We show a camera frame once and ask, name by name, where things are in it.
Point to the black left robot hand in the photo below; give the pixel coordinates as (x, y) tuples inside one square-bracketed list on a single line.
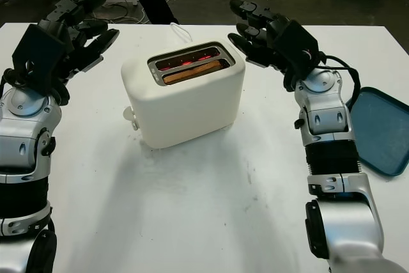
[(92, 46)]

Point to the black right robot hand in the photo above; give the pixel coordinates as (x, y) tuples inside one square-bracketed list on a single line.
[(259, 46)]

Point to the brown toast slice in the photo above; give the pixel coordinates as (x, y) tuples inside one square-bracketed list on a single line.
[(191, 71)]

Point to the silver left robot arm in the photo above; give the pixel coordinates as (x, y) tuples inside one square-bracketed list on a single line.
[(19, 145)]

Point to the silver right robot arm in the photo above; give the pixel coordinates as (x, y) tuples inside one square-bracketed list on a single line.
[(345, 222)]

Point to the white two-slot toaster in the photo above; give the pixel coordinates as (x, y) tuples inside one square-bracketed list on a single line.
[(188, 106)]

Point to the blue plastic tray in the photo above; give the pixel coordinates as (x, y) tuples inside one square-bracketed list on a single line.
[(383, 132)]

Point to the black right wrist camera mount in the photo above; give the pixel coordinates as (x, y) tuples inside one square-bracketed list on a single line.
[(297, 43)]

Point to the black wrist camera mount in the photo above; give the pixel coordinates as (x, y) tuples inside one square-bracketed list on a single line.
[(41, 52), (297, 43)]

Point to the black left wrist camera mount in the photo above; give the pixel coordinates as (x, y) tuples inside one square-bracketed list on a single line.
[(41, 52)]

